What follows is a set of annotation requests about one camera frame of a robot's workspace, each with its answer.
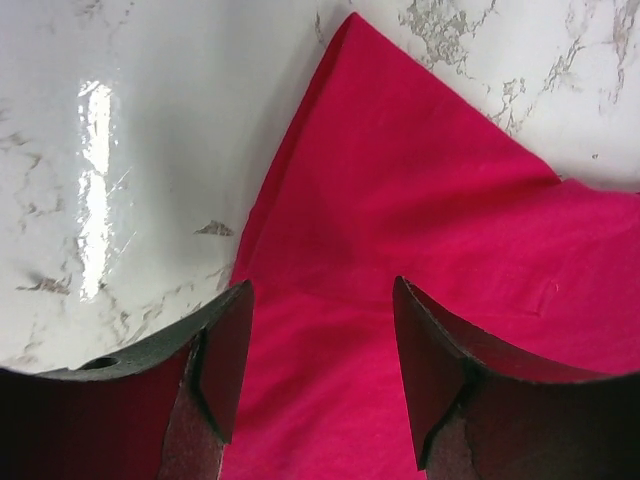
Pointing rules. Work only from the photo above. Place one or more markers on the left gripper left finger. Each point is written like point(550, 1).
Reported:
point(162, 408)

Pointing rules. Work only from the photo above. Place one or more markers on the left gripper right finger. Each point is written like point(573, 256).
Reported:
point(482, 408)

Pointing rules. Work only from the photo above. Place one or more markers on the magenta t shirt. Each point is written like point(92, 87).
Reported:
point(385, 172)

